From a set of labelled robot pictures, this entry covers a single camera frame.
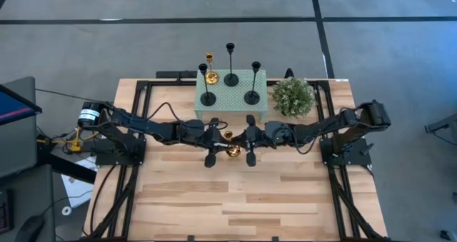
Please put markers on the black triangular bracket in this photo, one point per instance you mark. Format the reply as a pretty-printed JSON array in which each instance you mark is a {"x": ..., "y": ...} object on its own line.
[{"x": 289, "y": 74}]

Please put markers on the white paper sheet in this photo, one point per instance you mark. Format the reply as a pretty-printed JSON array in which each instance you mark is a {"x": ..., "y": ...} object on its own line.
[{"x": 76, "y": 188}]

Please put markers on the black candlestick holder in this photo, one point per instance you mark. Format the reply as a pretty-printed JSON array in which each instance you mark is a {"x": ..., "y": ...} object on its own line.
[
  {"x": 231, "y": 80},
  {"x": 252, "y": 98},
  {"x": 208, "y": 99}
]

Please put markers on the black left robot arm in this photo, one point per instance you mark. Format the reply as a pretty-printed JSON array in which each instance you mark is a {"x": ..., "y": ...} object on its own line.
[{"x": 157, "y": 127}]

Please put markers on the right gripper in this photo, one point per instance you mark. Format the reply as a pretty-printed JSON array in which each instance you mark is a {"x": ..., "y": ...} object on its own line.
[{"x": 267, "y": 135}]

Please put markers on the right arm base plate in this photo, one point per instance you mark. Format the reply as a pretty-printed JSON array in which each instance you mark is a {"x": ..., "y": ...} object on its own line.
[{"x": 351, "y": 156}]

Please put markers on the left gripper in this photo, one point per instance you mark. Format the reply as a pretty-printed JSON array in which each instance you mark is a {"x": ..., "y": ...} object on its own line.
[{"x": 205, "y": 136}]

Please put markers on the blue screen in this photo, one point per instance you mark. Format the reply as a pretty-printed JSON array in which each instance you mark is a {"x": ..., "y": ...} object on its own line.
[{"x": 14, "y": 106}]

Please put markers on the black keyboard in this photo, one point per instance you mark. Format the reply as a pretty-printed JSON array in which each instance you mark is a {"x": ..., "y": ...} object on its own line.
[{"x": 4, "y": 213}]

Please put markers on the bushy green plant black pot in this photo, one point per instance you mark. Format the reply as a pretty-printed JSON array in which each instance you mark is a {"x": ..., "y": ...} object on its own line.
[{"x": 293, "y": 96}]

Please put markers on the gold candlestick holder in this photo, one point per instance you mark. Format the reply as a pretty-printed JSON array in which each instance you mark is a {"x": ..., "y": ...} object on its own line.
[
  {"x": 234, "y": 151},
  {"x": 212, "y": 78}
]

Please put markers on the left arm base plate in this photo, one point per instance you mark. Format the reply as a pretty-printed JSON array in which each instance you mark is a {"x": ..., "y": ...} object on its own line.
[{"x": 107, "y": 156}]

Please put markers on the pale green perforated metal riser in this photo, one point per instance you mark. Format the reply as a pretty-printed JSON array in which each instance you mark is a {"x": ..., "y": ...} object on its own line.
[{"x": 230, "y": 99}]

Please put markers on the small black floor object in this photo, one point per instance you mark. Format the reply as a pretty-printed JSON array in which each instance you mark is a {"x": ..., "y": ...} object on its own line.
[{"x": 448, "y": 235}]

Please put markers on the black flat bar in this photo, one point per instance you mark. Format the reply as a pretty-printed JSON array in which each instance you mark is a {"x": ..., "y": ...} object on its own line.
[{"x": 176, "y": 74}]

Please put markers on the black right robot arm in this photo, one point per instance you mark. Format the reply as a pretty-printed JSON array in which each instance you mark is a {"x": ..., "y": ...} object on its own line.
[{"x": 321, "y": 126}]

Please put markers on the black computer mouse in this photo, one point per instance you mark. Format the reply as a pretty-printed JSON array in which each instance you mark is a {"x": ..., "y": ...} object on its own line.
[{"x": 30, "y": 227}]

